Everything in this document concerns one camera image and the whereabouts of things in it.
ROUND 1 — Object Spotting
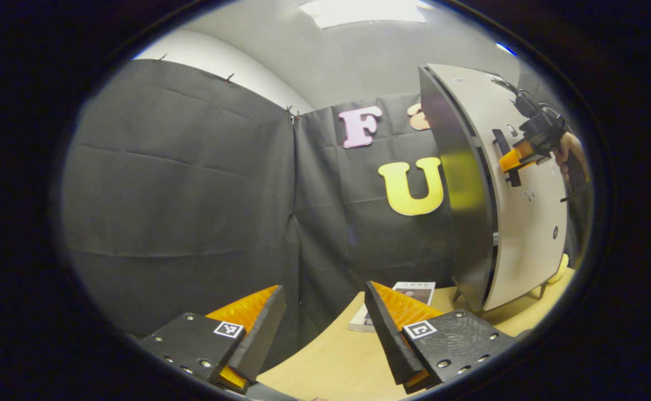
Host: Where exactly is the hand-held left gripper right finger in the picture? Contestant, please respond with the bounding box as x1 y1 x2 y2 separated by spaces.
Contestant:
363 280 521 395

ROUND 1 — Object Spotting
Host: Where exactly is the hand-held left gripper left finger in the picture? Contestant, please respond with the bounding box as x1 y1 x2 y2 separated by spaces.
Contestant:
136 284 288 395

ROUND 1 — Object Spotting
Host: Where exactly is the black cabinet door handle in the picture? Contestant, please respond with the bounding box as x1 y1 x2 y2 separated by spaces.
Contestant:
492 128 522 188

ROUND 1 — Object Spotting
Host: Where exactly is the dark grey cabinet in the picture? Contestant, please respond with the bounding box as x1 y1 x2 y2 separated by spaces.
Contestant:
418 63 570 314

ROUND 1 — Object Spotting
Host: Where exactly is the light grey cabinet door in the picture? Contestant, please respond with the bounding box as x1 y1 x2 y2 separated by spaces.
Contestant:
429 63 570 311

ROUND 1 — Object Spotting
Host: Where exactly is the white covered book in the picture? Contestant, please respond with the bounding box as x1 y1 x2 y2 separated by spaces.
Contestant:
348 305 372 333

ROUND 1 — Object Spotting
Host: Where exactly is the book with portrait cover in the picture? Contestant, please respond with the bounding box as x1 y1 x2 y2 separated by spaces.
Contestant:
362 281 436 326

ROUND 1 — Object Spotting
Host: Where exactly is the yellow fluffy sponge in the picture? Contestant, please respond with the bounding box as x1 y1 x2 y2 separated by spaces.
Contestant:
548 253 570 285

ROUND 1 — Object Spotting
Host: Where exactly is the black backdrop cloth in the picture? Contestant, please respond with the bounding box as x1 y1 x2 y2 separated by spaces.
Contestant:
61 58 592 357

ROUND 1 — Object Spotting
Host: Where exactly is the black cable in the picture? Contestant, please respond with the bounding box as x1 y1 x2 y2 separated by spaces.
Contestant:
490 75 560 115

